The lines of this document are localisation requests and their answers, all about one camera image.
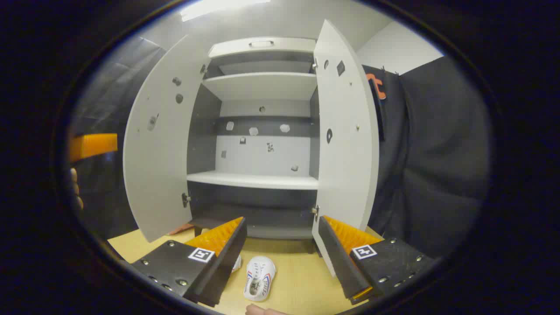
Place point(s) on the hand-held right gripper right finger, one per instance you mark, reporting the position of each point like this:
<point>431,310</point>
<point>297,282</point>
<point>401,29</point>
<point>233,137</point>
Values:
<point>343,262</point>

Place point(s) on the white cabinet drawer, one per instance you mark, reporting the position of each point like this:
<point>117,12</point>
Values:
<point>288,46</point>

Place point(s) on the white striped shoe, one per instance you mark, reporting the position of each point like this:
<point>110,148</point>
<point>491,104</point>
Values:
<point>260,278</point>
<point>236,264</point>

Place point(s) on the black backdrop cloth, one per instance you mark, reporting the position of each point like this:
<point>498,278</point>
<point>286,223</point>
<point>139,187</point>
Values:
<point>437,153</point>

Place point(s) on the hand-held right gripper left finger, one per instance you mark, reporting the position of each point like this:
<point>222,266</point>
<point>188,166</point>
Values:
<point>218,262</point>

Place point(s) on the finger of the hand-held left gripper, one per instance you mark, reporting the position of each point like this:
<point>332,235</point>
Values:
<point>94,146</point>

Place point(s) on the pink soft toy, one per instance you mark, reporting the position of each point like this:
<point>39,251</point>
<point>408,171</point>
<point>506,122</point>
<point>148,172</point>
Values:
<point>181,229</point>

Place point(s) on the white shoe cabinet door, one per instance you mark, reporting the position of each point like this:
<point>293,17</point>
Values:
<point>345,166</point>
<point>157,175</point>

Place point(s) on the ceiling light panel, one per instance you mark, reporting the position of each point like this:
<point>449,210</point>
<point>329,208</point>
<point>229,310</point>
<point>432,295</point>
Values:
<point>218,6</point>

